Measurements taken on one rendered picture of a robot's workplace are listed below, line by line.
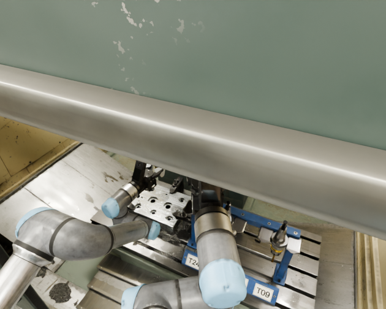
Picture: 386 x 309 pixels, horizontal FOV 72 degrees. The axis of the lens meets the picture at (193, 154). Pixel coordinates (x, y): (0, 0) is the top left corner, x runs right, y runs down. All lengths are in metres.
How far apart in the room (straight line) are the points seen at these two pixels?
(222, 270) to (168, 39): 0.38
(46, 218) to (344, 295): 1.31
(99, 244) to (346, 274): 1.21
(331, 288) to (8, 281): 1.33
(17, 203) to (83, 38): 1.88
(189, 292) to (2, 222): 1.59
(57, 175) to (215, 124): 2.03
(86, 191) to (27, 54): 1.85
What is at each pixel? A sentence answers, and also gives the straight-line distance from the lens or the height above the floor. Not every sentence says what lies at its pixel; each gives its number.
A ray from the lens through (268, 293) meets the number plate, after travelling 1.33.
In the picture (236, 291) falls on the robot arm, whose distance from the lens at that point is 0.47.
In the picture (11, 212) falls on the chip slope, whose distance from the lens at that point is 2.04.
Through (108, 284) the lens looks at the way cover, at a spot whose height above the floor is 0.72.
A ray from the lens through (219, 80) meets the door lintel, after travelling 0.16.
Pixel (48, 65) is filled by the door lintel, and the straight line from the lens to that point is 0.26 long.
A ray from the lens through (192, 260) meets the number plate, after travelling 1.36.
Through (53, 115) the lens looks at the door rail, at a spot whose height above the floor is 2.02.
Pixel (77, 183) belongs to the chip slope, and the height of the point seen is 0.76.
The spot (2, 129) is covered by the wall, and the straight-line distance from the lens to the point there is 1.93.
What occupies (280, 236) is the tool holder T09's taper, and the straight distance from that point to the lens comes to 1.09.
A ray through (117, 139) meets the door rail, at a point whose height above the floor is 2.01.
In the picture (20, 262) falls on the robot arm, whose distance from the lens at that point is 0.89.
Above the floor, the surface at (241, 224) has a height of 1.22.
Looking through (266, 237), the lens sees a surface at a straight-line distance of 1.13.
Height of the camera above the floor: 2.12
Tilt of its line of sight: 38 degrees down
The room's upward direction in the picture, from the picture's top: straight up
